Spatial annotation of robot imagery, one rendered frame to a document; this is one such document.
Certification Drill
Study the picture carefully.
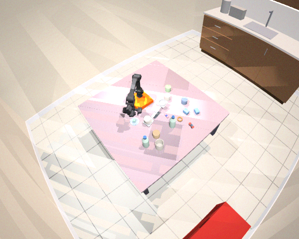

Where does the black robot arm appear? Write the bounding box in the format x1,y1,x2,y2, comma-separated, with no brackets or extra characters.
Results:
125,74,144,117

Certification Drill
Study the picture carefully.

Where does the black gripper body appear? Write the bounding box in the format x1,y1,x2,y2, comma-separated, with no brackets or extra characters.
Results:
123,106,142,114

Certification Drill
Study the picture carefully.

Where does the dark blue cylinder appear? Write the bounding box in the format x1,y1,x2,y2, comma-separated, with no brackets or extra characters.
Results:
181,97,188,105

